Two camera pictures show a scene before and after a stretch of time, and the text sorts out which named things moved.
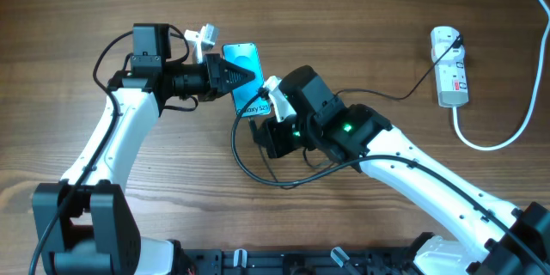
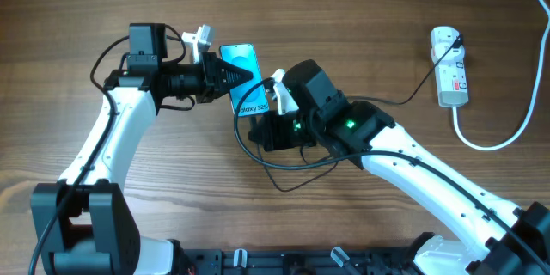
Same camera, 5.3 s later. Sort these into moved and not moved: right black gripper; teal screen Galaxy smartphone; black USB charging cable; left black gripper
Moved: black USB charging cable
Not moved: teal screen Galaxy smartphone; right black gripper; left black gripper
